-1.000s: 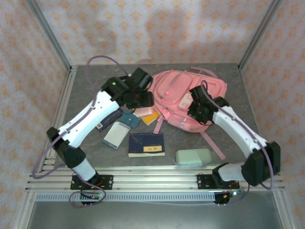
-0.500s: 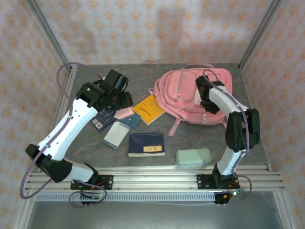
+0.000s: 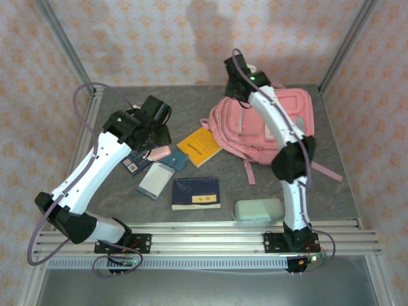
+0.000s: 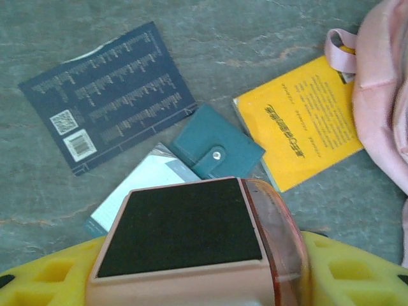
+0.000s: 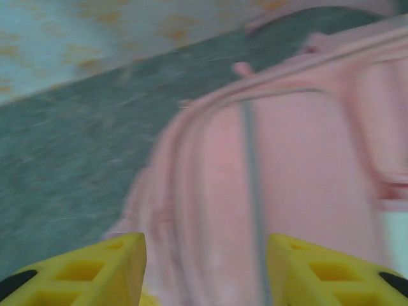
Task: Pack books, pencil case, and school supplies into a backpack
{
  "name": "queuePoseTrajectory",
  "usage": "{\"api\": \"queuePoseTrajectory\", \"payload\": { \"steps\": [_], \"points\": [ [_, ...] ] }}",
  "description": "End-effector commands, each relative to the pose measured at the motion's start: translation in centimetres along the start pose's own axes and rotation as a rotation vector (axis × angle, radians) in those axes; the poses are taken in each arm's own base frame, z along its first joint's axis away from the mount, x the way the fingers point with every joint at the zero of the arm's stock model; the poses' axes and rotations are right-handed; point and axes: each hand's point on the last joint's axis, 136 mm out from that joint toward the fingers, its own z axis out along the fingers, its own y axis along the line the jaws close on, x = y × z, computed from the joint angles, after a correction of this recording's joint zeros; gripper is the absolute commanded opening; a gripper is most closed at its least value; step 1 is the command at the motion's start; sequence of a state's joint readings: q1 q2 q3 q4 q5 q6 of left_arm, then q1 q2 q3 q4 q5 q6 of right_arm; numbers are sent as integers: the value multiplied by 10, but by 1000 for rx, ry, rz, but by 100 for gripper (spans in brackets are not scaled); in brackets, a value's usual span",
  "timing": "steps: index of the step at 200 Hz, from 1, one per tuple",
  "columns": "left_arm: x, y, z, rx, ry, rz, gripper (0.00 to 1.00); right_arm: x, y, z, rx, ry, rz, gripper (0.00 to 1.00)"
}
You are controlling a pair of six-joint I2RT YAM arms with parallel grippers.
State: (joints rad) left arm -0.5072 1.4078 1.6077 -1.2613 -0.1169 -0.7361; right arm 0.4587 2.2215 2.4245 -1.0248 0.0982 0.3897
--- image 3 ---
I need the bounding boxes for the small circuit board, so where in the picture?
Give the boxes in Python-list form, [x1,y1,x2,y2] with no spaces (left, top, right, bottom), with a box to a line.
[296,253,328,266]
[108,257,138,268]

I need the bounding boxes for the pink backpack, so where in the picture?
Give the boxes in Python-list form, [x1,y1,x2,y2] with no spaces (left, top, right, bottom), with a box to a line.
[200,83,344,186]

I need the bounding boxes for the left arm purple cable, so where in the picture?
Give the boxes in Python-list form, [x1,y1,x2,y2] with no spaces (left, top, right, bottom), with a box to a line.
[27,82,145,279]

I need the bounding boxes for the aluminium frame post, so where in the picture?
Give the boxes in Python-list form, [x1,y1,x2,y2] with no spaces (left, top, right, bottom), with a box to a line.
[34,0,96,95]
[318,0,380,95]

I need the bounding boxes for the aluminium side rail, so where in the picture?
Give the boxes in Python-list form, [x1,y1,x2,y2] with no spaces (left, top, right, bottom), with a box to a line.
[50,87,105,230]

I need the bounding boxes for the grey slotted cable duct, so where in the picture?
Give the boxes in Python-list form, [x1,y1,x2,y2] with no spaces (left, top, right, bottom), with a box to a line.
[47,257,289,270]

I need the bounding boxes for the grey metal shelf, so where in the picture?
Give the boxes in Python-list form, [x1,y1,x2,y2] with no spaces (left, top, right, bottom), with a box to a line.
[34,269,380,306]

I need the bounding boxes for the mint green pencil case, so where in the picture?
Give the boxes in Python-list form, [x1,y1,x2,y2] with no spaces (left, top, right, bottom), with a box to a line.
[231,198,284,223]

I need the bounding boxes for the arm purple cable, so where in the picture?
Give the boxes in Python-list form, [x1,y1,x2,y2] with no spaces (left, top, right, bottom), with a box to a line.
[27,82,145,279]
[231,48,337,274]

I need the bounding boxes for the aluminium frame leg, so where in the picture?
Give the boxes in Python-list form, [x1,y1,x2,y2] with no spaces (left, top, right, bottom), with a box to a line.
[17,256,48,306]
[365,254,393,306]

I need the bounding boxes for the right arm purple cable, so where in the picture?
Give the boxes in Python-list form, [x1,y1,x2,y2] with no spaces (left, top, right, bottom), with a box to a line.
[231,48,337,274]

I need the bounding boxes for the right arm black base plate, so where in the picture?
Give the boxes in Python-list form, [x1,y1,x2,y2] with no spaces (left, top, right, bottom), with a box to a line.
[263,231,321,254]

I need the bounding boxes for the teal snap wallet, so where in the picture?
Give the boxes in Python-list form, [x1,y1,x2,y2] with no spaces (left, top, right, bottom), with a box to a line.
[159,149,189,170]

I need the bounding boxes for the white notebook teal edges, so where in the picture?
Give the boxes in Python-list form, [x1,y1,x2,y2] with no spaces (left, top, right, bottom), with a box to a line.
[136,162,175,201]

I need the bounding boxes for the aluminium rail beam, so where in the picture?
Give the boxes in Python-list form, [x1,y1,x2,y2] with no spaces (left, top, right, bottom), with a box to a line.
[33,219,383,258]

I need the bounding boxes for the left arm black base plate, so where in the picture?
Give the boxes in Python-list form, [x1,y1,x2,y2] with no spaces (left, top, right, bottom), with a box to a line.
[94,233,152,255]

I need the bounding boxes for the navy book with yellow label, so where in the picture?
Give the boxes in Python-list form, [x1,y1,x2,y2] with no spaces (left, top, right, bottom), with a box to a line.
[171,177,222,211]

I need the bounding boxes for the thin navy book with barcode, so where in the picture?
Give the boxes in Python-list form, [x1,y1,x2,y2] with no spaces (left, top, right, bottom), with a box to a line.
[122,149,152,177]

